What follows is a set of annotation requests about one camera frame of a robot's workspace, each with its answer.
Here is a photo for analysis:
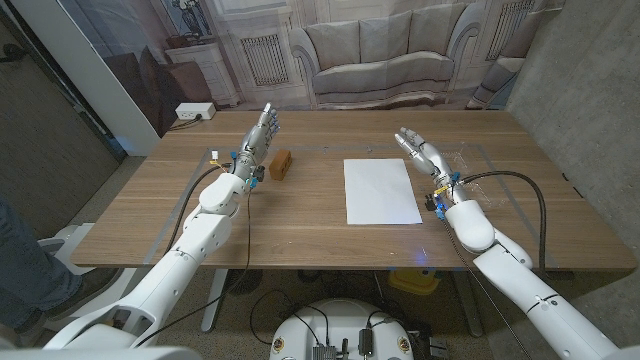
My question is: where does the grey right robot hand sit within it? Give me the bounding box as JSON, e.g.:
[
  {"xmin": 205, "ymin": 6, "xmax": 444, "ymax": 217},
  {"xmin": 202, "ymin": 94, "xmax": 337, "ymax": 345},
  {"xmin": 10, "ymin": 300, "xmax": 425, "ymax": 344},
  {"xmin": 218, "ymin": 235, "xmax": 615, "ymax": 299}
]
[{"xmin": 393, "ymin": 126, "xmax": 464, "ymax": 194}]

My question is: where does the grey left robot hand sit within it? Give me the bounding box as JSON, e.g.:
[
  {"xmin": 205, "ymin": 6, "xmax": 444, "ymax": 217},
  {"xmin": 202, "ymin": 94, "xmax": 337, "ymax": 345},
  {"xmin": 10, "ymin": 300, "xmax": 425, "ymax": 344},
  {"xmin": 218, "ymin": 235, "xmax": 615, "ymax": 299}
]
[{"xmin": 230, "ymin": 102, "xmax": 281, "ymax": 184}]

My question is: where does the white paper sheet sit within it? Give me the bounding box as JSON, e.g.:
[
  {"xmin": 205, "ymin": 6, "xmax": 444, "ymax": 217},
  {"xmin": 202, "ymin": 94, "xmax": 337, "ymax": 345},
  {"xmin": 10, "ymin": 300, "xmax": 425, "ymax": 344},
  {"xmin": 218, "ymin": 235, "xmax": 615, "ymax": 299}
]
[{"xmin": 343, "ymin": 158, "xmax": 424, "ymax": 226}]

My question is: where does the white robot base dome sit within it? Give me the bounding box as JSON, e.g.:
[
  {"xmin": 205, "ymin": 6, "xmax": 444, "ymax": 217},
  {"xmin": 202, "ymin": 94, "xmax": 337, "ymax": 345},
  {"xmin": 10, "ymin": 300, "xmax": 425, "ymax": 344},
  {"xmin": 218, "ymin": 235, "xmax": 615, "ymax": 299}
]
[{"xmin": 269, "ymin": 298, "xmax": 415, "ymax": 360}]

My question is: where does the brown block with holes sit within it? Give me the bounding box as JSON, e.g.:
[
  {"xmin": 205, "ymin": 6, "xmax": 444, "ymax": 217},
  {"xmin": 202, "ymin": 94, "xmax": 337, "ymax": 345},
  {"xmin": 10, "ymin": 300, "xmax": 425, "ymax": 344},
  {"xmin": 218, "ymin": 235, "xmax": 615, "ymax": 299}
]
[{"xmin": 268, "ymin": 149, "xmax": 293, "ymax": 181}]

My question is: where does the white power strip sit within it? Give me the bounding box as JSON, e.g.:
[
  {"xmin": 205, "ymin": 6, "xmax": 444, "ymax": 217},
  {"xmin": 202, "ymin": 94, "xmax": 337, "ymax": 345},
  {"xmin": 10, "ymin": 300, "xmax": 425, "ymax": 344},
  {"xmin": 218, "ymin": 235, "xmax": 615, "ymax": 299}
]
[{"xmin": 174, "ymin": 102, "xmax": 217, "ymax": 121}]

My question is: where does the yellow object under table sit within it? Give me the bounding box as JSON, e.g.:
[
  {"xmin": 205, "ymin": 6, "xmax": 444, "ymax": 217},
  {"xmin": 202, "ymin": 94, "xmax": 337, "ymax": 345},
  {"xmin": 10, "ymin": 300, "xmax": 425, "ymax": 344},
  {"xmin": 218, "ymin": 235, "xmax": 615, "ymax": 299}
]
[{"xmin": 388, "ymin": 268, "xmax": 442, "ymax": 296}]

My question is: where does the black round ribbed disc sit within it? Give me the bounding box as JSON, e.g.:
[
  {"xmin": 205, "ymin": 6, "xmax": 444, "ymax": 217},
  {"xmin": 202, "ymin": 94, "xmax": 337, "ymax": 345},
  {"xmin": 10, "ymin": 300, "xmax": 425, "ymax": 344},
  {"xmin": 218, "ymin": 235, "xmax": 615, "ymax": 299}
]
[{"xmin": 224, "ymin": 268, "xmax": 264, "ymax": 296}]

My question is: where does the grey table leg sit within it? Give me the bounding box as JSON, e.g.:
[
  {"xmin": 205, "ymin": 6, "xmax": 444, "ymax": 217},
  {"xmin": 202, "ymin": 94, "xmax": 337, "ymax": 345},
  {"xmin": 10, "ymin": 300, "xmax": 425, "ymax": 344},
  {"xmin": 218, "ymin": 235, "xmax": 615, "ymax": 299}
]
[{"xmin": 452, "ymin": 269, "xmax": 485, "ymax": 339}]

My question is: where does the white table leg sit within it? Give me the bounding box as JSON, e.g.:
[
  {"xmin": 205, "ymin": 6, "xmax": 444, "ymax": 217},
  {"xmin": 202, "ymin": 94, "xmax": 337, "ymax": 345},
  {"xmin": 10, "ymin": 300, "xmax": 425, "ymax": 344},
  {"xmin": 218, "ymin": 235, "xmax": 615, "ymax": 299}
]
[{"xmin": 200, "ymin": 268, "xmax": 230, "ymax": 334}]

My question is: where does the small grey box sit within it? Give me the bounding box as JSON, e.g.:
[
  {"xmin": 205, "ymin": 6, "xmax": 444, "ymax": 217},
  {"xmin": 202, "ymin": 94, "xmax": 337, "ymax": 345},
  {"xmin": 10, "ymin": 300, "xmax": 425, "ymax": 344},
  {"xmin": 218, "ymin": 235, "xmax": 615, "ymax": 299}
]
[{"xmin": 428, "ymin": 337, "xmax": 449, "ymax": 359}]

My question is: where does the black adapter box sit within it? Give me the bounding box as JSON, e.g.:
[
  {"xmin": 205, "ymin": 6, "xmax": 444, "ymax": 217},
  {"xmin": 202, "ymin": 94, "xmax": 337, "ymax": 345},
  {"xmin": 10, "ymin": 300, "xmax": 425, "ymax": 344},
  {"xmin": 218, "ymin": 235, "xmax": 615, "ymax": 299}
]
[{"xmin": 357, "ymin": 327, "xmax": 375, "ymax": 357}]

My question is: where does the white chair base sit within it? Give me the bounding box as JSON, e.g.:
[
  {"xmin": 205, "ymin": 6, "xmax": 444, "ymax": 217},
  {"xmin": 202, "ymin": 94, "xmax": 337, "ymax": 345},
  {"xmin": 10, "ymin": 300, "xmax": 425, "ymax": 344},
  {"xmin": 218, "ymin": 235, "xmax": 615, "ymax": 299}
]
[{"xmin": 34, "ymin": 222, "xmax": 139, "ymax": 301}]

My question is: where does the dark shoe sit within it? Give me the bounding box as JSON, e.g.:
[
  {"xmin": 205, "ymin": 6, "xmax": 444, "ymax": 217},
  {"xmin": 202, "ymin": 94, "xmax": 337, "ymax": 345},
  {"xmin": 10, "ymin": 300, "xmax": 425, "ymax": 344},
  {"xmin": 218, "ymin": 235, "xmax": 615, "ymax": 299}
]
[{"xmin": 14, "ymin": 267, "xmax": 121, "ymax": 334}]

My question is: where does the person leg in jeans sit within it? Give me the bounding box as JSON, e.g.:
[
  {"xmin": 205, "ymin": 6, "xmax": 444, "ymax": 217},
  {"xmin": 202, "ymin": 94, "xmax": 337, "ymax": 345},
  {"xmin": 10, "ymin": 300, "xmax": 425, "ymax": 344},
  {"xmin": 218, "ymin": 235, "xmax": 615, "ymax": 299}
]
[{"xmin": 0, "ymin": 197, "xmax": 84, "ymax": 331}]

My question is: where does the black power strip cable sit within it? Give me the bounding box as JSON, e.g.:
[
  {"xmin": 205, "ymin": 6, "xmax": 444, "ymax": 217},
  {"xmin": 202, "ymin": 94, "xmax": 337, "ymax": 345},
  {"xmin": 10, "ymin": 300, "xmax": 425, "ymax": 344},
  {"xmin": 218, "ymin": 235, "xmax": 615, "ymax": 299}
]
[{"xmin": 168, "ymin": 113, "xmax": 204, "ymax": 132}]

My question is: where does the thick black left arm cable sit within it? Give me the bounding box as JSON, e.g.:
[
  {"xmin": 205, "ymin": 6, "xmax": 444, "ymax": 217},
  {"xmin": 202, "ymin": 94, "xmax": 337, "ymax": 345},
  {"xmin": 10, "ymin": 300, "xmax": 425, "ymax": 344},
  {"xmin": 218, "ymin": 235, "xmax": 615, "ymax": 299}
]
[{"xmin": 163, "ymin": 164, "xmax": 226, "ymax": 254}]

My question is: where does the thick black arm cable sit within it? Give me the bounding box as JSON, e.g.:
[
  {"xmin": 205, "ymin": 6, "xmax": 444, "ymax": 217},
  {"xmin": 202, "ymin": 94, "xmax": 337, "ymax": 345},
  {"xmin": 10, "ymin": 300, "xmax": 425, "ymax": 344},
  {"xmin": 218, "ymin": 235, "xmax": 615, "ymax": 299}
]
[
  {"xmin": 459, "ymin": 170, "xmax": 549, "ymax": 276},
  {"xmin": 163, "ymin": 164, "xmax": 226, "ymax": 254}
]

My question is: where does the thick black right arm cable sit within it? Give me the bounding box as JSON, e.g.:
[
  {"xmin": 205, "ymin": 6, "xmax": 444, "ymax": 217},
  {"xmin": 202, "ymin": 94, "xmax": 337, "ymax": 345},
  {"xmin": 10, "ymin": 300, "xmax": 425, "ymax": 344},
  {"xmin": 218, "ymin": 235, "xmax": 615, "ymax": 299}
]
[{"xmin": 459, "ymin": 170, "xmax": 549, "ymax": 276}]

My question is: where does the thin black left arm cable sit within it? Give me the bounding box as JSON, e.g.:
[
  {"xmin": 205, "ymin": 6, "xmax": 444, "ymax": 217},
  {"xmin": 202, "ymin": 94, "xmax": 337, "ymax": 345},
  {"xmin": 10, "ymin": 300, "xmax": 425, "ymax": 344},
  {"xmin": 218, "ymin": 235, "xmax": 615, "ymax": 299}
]
[{"xmin": 134, "ymin": 189, "xmax": 254, "ymax": 349}]

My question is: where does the black looped floor cable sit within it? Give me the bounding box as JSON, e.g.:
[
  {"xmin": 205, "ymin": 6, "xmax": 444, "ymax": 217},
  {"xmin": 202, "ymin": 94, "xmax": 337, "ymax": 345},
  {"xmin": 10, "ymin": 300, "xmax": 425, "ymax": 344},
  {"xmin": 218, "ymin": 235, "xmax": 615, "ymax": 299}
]
[{"xmin": 248, "ymin": 289, "xmax": 331, "ymax": 347}]

